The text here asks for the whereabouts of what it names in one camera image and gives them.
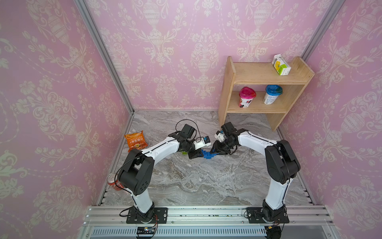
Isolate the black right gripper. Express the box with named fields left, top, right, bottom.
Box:
left=209, top=138, right=236, bottom=155

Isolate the blue lego brick assembly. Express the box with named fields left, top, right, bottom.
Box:
left=202, top=149, right=218, bottom=159

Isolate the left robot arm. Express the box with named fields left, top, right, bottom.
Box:
left=114, top=124, right=211, bottom=224

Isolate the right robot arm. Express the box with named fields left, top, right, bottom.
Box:
left=210, top=122, right=301, bottom=223

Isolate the orange snack bag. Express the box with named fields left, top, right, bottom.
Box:
left=124, top=131, right=148, bottom=152

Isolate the pink lid yogurt cup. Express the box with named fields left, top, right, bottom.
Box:
left=239, top=87, right=257, bottom=108

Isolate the wooden shelf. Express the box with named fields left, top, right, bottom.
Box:
left=218, top=56, right=315, bottom=131

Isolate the blue lid yogurt cup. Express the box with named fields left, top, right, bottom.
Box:
left=263, top=85, right=283, bottom=105

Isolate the red soda can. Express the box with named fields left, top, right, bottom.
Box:
left=106, top=173, right=123, bottom=191

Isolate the white green carton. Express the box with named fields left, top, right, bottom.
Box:
left=272, top=54, right=291, bottom=76

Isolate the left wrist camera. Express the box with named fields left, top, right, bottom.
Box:
left=194, top=136, right=211, bottom=150

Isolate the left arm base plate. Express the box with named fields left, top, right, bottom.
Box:
left=126, top=207, right=168, bottom=224

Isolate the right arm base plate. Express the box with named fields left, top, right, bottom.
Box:
left=243, top=207, right=289, bottom=224

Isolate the aluminium front rail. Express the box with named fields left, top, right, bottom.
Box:
left=78, top=205, right=340, bottom=239

